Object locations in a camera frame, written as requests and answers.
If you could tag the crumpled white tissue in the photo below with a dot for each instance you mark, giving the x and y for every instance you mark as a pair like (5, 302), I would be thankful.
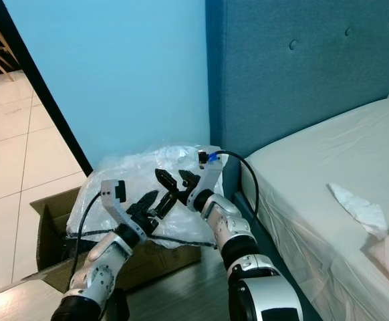
(361, 210)

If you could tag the black door frame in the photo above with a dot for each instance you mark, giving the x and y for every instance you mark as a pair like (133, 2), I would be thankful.
(39, 87)

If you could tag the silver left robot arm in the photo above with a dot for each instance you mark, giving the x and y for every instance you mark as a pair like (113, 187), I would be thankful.
(101, 274)

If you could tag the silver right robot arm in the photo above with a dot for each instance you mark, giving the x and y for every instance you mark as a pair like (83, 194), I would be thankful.
(229, 224)

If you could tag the blue upholstered headboard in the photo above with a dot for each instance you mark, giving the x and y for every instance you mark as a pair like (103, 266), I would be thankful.
(308, 67)

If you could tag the dark blue bed base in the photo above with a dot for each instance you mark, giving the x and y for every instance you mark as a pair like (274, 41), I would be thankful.
(283, 274)

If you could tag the cream bed mattress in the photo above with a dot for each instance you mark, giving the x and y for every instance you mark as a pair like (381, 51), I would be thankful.
(301, 174)

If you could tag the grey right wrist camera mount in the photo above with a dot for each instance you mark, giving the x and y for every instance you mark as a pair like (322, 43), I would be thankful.
(211, 174)

